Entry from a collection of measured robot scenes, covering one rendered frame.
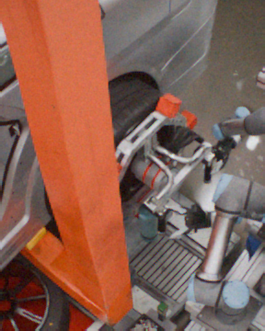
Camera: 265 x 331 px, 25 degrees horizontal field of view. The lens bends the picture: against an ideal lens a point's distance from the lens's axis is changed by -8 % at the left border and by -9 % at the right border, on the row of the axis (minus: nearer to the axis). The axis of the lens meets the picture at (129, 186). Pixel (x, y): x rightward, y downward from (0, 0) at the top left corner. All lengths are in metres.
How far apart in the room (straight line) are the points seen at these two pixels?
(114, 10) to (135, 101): 0.52
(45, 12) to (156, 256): 2.52
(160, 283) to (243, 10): 2.42
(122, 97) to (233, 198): 0.73
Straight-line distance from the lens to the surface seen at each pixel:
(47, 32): 1.20
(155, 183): 2.78
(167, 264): 3.50
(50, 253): 2.89
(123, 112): 2.63
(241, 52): 4.57
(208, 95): 4.24
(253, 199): 2.27
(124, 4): 2.42
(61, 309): 2.96
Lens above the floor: 3.27
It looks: 59 degrees down
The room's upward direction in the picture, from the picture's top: 5 degrees counter-clockwise
